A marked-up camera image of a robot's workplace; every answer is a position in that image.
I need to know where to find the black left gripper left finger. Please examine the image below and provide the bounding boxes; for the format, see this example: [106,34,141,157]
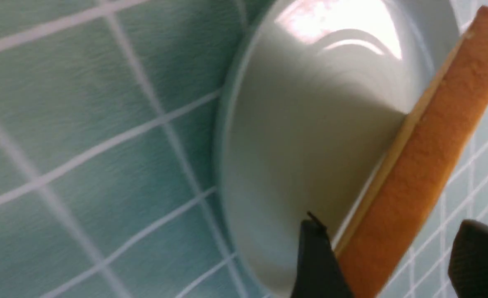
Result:
[291,211,353,298]

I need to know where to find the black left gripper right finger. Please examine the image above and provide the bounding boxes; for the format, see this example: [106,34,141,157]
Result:
[448,219,488,298]

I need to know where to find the toast slice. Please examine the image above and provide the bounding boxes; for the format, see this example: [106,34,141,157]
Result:
[335,6,488,298]

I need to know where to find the pale green plate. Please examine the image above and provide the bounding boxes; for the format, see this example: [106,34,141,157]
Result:
[214,0,459,298]

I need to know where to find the green checkered tablecloth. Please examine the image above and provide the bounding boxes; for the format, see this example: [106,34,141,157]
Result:
[0,0,488,298]

